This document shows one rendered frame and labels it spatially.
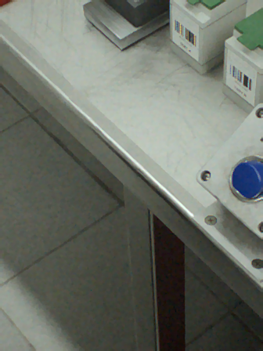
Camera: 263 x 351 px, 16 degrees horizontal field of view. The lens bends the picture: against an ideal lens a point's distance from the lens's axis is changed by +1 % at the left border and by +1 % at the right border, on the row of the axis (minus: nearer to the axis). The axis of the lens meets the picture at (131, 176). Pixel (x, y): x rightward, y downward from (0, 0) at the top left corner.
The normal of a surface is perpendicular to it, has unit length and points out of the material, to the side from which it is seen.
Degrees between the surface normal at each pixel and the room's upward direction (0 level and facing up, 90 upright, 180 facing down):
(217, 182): 30
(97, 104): 0
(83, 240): 0
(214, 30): 90
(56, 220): 0
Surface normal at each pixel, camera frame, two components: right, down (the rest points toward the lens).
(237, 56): -0.78, 0.51
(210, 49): 0.62, 0.59
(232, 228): -0.04, -0.62
